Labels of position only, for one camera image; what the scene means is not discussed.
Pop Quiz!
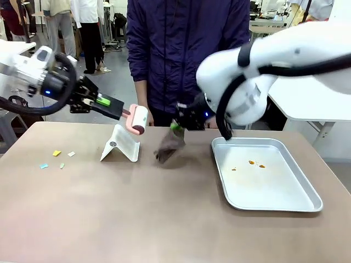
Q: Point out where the bystander in white coat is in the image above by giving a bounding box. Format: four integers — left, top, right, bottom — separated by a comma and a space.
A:
70, 0, 106, 75

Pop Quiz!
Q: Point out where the pink lint roller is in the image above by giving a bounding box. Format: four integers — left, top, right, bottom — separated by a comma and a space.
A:
90, 95, 150, 136

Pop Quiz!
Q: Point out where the black stand pole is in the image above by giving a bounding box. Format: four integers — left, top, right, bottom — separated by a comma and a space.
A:
19, 0, 31, 44

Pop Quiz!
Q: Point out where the beige background table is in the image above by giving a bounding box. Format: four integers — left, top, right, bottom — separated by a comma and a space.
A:
248, 25, 287, 42

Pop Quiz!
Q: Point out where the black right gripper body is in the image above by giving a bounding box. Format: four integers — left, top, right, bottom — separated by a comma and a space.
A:
175, 93, 213, 132

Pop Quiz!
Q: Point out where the grey stool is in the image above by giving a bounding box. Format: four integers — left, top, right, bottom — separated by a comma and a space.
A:
0, 109, 19, 156

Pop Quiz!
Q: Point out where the person in purple jacket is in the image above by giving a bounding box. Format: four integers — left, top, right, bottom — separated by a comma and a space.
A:
126, 0, 252, 128

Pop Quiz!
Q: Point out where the silver metal tray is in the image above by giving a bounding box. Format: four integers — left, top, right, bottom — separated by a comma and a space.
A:
211, 137, 324, 213

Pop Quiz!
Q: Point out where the black chair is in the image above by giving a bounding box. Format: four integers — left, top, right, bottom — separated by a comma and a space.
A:
112, 13, 129, 43

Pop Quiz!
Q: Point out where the black right arm cable loop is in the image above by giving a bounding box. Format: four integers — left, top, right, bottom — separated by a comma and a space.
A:
216, 73, 246, 141

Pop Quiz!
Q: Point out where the white lint roller stand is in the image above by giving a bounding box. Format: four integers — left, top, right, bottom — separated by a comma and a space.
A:
100, 123, 141, 163

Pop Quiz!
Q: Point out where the bystander in dark red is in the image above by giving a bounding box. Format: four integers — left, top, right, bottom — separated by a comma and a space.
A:
0, 0, 28, 42

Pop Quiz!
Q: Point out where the bystander in beige top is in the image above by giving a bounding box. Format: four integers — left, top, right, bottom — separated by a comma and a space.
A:
42, 0, 77, 60

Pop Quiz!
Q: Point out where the white side table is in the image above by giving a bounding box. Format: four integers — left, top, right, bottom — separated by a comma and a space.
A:
267, 76, 351, 150

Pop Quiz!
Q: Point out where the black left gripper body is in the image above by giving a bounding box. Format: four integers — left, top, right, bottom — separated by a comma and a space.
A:
70, 76, 100, 113

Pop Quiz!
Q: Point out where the brown cloth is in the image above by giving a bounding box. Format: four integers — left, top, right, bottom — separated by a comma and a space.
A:
153, 128, 186, 164

